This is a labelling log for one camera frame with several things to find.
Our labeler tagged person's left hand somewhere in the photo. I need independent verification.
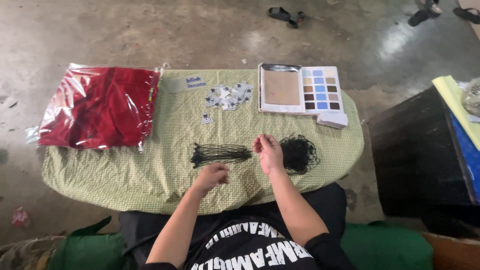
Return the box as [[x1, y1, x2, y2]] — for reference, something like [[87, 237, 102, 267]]
[[192, 163, 230, 196]]

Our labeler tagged person's right hand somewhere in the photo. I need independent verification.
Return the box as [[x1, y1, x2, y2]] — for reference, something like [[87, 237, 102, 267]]
[[252, 134, 286, 177]]

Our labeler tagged pile of small white tags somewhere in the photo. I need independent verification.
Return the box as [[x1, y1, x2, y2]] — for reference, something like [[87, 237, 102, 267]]
[[204, 81, 255, 112]]

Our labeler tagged green checked table cloth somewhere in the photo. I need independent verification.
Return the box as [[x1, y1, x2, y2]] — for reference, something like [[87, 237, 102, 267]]
[[41, 69, 365, 215]]

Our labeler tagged colour swatch booklet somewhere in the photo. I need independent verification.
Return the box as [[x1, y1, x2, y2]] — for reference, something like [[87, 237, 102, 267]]
[[257, 63, 345, 115]]

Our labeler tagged small white card stack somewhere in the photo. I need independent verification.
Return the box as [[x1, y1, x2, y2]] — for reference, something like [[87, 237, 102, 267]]
[[316, 112, 349, 130]]

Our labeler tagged black printed shirt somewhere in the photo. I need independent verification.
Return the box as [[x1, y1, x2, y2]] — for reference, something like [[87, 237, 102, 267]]
[[139, 215, 357, 270]]

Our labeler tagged clear strip with blue lettering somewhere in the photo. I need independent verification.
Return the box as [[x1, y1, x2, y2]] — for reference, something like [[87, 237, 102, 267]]
[[166, 76, 207, 94]]

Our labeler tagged black sandal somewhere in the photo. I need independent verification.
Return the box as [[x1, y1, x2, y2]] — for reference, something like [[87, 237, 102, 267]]
[[287, 11, 306, 29], [267, 7, 292, 22]]

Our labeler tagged red garment in clear bag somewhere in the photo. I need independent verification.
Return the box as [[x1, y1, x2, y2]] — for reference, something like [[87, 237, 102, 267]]
[[25, 63, 164, 152]]

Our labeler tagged black side table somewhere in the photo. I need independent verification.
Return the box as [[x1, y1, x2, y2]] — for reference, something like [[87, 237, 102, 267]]
[[368, 85, 480, 238]]

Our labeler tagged green cushion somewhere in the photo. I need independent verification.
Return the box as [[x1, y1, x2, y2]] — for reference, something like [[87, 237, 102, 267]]
[[47, 215, 434, 270]]

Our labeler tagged yellow paper sheet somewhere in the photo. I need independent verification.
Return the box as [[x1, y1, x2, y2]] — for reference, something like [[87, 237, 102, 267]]
[[431, 75, 480, 151]]

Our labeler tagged red wrapper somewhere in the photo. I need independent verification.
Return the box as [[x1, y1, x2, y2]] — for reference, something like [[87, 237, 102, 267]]
[[11, 206, 30, 228]]

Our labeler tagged blue plastic sheet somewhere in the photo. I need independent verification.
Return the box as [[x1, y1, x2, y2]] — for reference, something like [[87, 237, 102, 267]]
[[449, 111, 480, 204]]

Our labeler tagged heap of crumpled sacks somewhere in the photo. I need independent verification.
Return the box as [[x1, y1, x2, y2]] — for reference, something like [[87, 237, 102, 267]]
[[0, 235, 66, 270]]

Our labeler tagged crumpled clear plastic bag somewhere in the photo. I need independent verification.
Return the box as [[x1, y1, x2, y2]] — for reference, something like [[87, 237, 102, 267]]
[[461, 77, 480, 118]]

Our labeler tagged brown cardboard box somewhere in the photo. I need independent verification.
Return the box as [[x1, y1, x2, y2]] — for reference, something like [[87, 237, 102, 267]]
[[422, 232, 480, 270]]

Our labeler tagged straight bundle of black strings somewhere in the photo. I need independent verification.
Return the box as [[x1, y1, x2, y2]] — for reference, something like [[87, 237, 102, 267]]
[[190, 142, 253, 169]]

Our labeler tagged tangled heap of black strings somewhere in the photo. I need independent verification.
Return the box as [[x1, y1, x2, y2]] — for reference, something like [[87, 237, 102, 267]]
[[278, 134, 321, 176]]

